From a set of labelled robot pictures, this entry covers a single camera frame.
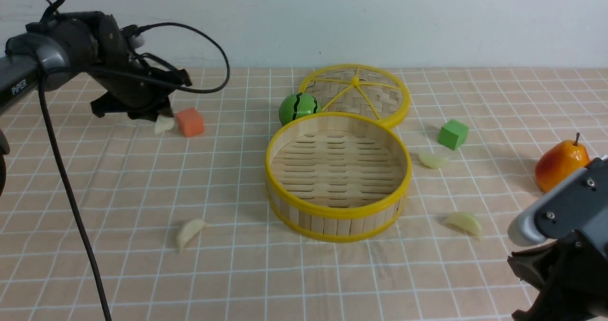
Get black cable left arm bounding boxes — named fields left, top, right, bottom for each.
left=31, top=0, right=231, bottom=321

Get orange yellow toy pear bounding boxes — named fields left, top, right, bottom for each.
left=534, top=132, right=590, bottom=193

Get checkered peach tablecloth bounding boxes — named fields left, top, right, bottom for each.
left=0, top=62, right=608, bottom=321

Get white dumpling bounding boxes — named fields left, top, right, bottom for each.
left=154, top=115, right=175, bottom=135
left=418, top=151, right=450, bottom=170
left=443, top=211, right=484, bottom=239
left=174, top=218, right=207, bottom=253

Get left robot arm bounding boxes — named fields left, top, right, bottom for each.
left=0, top=11, right=192, bottom=122

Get bamboo steamer tray yellow rims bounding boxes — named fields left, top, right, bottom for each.
left=265, top=113, right=412, bottom=243

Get woven bamboo steamer lid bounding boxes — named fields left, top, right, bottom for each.
left=298, top=64, right=411, bottom=129

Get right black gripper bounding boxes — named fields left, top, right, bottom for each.
left=507, top=234, right=608, bottom=321

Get green foam cube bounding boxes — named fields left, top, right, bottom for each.
left=437, top=119, right=469, bottom=151

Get green watermelon toy ball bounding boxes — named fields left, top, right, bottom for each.
left=278, top=92, right=321, bottom=126

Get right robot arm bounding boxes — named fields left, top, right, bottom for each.
left=507, top=156, right=608, bottom=321

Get orange foam cube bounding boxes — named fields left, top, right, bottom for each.
left=175, top=107, right=206, bottom=138

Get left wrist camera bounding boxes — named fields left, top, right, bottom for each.
left=120, top=25, right=145, bottom=50

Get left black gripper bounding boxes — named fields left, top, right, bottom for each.
left=89, top=15, right=192, bottom=122

